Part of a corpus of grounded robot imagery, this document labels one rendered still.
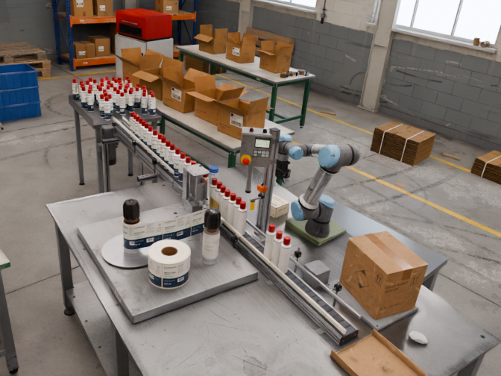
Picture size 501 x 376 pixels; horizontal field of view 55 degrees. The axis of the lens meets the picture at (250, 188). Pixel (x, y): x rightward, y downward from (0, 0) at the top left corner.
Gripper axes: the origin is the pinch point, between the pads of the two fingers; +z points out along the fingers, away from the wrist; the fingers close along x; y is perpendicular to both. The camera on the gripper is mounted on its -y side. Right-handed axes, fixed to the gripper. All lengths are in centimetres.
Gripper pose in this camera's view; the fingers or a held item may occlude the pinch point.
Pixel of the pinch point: (275, 186)
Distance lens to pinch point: 303.2
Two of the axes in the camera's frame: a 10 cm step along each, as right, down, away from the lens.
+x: 7.3, -2.6, 6.4
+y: 6.8, 4.1, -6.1
